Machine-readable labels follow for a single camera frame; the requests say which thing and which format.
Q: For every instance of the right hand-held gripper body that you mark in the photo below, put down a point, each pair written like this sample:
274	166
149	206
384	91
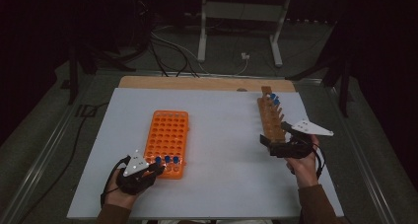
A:
310	128

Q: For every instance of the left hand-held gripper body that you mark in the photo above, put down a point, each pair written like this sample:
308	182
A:
135	166

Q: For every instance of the blue-capped test tube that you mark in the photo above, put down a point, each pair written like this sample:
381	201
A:
272	95
167	159
175	159
158	159
276	101

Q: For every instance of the wooden tube rack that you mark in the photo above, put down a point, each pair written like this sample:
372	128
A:
269	118

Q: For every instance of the orange plastic tube rack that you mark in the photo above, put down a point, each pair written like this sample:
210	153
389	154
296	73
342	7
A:
167	135

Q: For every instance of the person's left hand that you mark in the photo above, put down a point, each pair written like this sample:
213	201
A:
120	199

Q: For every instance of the person's right hand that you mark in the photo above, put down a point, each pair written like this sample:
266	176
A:
305	171

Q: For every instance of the white table mat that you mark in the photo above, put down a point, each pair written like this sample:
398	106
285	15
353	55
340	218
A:
223	145

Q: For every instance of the black tripod stand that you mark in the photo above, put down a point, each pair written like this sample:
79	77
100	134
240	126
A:
74	76
344	86

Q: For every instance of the grey metal stand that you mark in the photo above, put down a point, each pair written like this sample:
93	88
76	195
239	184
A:
243	11

